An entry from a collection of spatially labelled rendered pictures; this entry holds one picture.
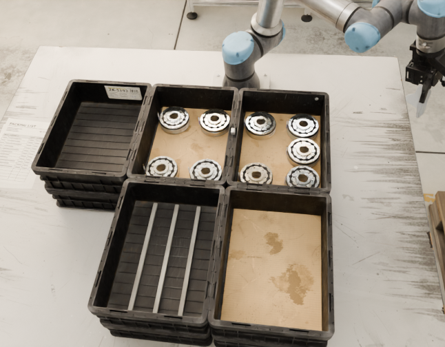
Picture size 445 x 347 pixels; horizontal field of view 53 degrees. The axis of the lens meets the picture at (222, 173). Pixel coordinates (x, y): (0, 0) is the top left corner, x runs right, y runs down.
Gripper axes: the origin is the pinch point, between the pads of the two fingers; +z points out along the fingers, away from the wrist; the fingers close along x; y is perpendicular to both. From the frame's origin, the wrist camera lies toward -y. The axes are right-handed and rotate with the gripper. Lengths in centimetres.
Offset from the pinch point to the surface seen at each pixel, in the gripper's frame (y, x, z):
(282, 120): 41.6, 22.3, 6.8
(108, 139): 79, 68, -6
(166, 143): 63, 56, -2
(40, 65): 148, 57, -8
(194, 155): 53, 53, 1
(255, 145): 41, 37, 5
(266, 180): 27, 46, 4
